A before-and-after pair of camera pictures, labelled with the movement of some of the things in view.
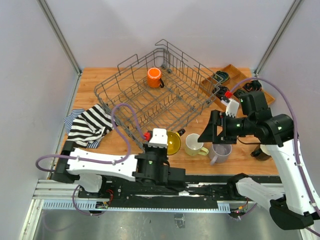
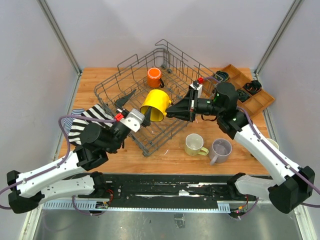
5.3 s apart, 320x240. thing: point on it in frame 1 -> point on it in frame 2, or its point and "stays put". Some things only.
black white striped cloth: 91,125 stays put
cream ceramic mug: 192,147 stays put
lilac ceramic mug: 219,152 stays put
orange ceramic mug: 154,79 stays put
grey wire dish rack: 161,89 stays put
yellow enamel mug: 173,142 -> 159,102
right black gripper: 217,118 -> 185,107
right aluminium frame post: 277,37 stays put
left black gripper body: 161,153 -> 119,132
